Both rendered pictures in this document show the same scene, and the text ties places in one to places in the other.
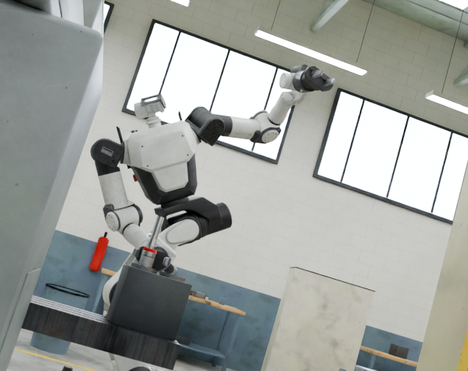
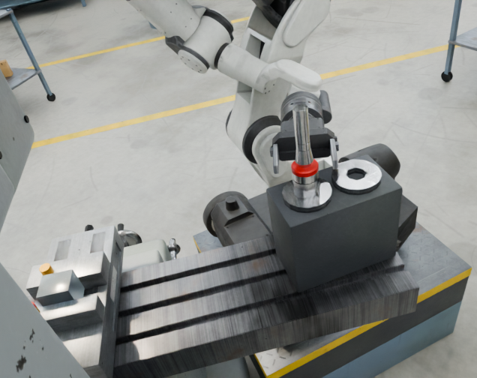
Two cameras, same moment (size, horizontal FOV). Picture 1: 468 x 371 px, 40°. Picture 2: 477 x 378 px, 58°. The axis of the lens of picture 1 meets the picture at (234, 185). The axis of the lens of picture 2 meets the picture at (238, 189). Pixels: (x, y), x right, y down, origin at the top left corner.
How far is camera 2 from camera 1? 168 cm
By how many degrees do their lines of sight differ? 48
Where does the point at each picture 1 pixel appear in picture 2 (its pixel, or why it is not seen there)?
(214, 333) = not seen: outside the picture
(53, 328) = (228, 354)
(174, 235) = (295, 32)
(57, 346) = not seen: hidden behind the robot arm
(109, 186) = (154, 12)
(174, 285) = (373, 206)
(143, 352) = (366, 317)
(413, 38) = not seen: outside the picture
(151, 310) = (349, 250)
